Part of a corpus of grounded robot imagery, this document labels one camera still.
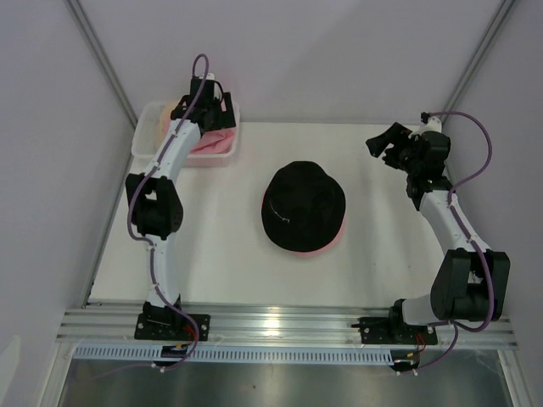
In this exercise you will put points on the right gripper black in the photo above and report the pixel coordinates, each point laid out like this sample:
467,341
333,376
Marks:
396,133

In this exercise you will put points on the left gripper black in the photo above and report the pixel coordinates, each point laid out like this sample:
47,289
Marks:
225,119

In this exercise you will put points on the black bucket hat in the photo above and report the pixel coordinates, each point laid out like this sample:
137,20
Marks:
303,208

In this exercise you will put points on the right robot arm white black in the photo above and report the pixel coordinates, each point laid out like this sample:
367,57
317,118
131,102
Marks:
470,286

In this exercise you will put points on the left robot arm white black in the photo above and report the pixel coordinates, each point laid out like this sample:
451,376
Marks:
155,211

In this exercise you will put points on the cream bucket hat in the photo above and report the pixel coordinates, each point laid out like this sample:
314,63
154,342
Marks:
164,123

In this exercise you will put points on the left corner aluminium profile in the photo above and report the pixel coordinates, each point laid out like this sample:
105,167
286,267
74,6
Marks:
97,50

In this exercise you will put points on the corner aluminium profile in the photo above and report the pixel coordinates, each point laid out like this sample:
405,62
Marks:
481,52
97,50

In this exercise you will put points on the right corner aluminium profile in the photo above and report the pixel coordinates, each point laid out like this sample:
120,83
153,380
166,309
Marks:
481,52

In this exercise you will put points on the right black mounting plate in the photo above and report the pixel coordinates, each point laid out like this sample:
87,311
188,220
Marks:
385,331

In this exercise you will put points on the black mounting plate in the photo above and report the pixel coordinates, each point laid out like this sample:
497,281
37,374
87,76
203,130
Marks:
176,331
385,331

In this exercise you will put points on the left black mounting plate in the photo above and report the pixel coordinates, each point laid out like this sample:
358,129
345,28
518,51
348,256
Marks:
176,331

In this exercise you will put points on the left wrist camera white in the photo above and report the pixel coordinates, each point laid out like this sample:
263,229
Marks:
208,89

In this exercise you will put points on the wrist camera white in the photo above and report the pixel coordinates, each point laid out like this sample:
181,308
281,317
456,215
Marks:
429,122
208,89

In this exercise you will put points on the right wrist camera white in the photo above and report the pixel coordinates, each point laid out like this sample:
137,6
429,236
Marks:
429,122

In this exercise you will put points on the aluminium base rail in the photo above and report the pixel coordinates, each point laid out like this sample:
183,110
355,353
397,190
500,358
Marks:
247,307

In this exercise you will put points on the white slotted cable duct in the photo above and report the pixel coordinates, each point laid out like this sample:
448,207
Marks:
231,354

